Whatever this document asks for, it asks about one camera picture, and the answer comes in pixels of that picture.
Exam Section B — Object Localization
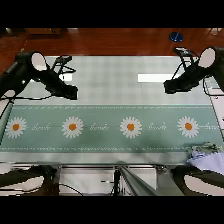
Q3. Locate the green garment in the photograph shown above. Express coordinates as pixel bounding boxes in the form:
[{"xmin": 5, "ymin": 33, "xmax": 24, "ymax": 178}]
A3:
[{"xmin": 185, "ymin": 142, "xmax": 224, "ymax": 158}]

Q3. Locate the silver frame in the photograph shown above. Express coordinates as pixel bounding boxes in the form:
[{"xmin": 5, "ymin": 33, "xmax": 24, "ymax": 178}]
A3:
[{"xmin": 0, "ymin": 161, "xmax": 188, "ymax": 197}]

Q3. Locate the black cable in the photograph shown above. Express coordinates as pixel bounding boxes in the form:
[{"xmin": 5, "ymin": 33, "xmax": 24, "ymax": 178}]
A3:
[
  {"xmin": 57, "ymin": 182, "xmax": 85, "ymax": 197},
  {"xmin": 0, "ymin": 94, "xmax": 55, "ymax": 120}
]

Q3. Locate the light blue shirt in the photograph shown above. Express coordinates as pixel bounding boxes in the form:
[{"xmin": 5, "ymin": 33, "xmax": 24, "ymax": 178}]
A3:
[{"xmin": 186, "ymin": 149, "xmax": 224, "ymax": 177}]

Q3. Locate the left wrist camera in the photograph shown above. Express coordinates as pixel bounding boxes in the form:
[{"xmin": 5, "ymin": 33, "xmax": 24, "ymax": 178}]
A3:
[{"xmin": 52, "ymin": 55, "xmax": 77, "ymax": 75}]

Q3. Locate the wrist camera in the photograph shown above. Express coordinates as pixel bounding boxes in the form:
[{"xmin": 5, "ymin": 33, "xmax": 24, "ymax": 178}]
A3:
[
  {"xmin": 173, "ymin": 46, "xmax": 200, "ymax": 73},
  {"xmin": 52, "ymin": 55, "xmax": 77, "ymax": 75}
]

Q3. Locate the blue round object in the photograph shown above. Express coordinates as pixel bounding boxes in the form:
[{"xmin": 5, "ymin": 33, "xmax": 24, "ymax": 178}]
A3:
[{"xmin": 168, "ymin": 31, "xmax": 185, "ymax": 43}]

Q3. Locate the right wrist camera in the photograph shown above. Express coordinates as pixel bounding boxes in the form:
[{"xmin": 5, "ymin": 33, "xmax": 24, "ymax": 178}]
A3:
[{"xmin": 173, "ymin": 46, "xmax": 200, "ymax": 73}]

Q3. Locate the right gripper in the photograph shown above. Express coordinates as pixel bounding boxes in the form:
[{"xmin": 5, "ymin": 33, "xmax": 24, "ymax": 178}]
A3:
[{"xmin": 163, "ymin": 75, "xmax": 192, "ymax": 95}]

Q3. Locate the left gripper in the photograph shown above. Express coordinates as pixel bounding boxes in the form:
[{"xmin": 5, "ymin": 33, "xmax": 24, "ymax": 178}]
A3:
[{"xmin": 46, "ymin": 78, "xmax": 80, "ymax": 101}]

